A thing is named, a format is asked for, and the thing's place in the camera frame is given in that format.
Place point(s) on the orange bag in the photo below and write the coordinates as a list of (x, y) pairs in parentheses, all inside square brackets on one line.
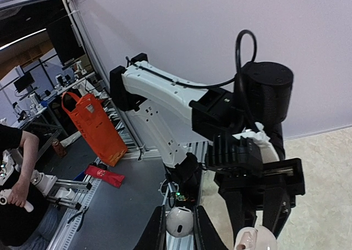
[(91, 120)]

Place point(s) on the person in black shirt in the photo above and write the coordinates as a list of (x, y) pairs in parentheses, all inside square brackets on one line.
[(28, 220)]

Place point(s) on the red packet on table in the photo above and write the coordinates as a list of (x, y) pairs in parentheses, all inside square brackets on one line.
[(109, 177)]

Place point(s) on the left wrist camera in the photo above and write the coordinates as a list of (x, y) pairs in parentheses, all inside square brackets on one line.
[(243, 153)]

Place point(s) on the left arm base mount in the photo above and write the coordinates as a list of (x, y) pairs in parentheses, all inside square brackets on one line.
[(185, 195)]

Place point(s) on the aluminium front rail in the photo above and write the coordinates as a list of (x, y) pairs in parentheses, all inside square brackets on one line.
[(181, 163)]

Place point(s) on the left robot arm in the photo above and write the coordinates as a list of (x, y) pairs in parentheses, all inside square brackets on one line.
[(243, 128)]

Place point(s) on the pliers with blue handles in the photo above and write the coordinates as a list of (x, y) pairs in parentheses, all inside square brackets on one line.
[(80, 214)]

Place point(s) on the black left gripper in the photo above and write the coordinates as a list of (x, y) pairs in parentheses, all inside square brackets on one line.
[(274, 193)]

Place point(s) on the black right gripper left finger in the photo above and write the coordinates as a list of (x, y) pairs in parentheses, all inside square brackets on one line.
[(156, 229)]

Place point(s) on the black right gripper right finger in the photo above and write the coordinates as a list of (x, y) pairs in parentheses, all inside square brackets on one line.
[(205, 234)]

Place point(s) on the white round case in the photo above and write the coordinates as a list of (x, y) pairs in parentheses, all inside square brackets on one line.
[(255, 238)]

